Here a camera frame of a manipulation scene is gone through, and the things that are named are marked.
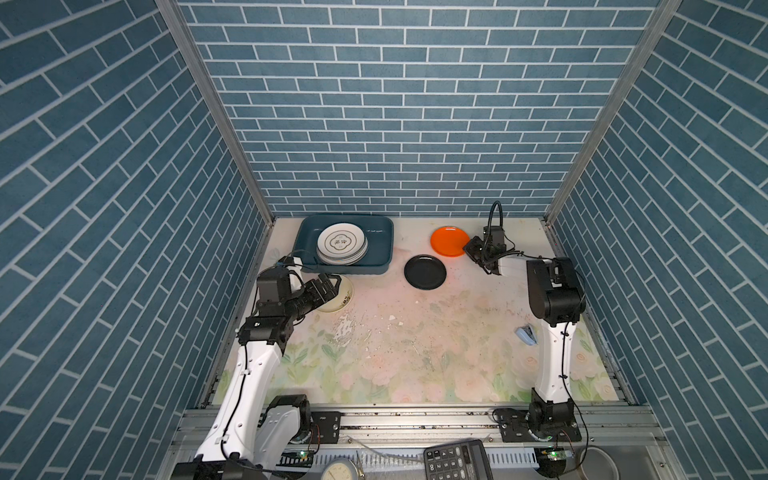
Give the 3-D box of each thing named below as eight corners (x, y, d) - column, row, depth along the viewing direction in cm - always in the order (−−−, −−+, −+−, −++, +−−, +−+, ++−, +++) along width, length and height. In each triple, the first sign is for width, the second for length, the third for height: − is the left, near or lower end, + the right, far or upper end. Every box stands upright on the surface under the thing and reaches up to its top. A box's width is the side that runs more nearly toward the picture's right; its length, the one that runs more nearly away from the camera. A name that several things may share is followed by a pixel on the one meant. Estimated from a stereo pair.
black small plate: (404, 290, 102) (404, 286, 100) (404, 258, 111) (404, 254, 109) (447, 290, 102) (448, 287, 100) (443, 258, 111) (444, 254, 109)
